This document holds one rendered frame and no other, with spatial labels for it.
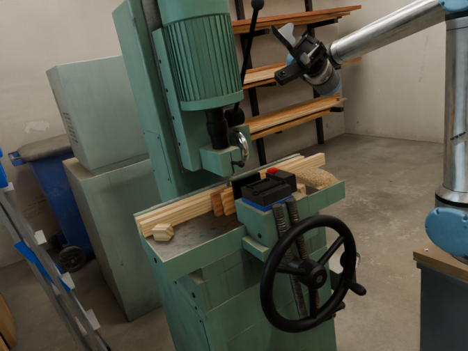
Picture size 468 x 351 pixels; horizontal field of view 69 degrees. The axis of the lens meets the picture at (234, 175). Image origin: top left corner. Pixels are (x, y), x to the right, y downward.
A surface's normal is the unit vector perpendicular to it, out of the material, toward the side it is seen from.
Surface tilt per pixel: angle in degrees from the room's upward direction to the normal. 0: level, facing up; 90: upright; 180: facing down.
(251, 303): 90
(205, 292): 90
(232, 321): 90
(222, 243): 90
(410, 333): 0
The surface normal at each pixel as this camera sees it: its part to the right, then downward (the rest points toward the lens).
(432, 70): -0.82, 0.32
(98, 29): 0.55, 0.18
